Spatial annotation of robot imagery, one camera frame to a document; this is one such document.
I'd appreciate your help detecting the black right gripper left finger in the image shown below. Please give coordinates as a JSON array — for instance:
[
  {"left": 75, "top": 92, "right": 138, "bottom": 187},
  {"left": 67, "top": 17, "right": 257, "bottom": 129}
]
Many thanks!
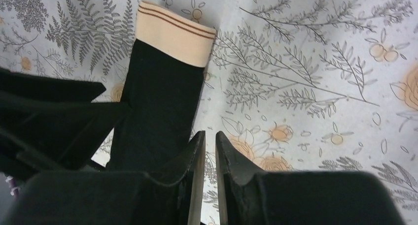
[{"left": 3, "top": 130, "right": 206, "bottom": 225}]

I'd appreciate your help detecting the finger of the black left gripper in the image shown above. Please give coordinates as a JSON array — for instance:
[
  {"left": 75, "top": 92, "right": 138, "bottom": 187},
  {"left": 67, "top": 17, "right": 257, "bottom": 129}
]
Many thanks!
[
  {"left": 0, "top": 92, "right": 130, "bottom": 181},
  {"left": 0, "top": 68, "right": 106, "bottom": 102}
]

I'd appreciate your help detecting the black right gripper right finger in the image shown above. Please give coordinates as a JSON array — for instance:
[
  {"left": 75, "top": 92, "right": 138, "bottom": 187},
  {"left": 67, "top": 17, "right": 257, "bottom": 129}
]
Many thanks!
[{"left": 216, "top": 131, "right": 404, "bottom": 225}]

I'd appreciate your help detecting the black underwear beige waistband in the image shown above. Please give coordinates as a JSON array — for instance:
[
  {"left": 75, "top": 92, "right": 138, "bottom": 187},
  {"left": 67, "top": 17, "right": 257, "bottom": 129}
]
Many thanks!
[{"left": 106, "top": 0, "right": 216, "bottom": 171}]

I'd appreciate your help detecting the floral table cloth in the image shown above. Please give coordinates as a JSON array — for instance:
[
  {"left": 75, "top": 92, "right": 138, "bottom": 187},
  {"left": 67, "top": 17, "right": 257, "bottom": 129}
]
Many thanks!
[{"left": 0, "top": 0, "right": 418, "bottom": 225}]

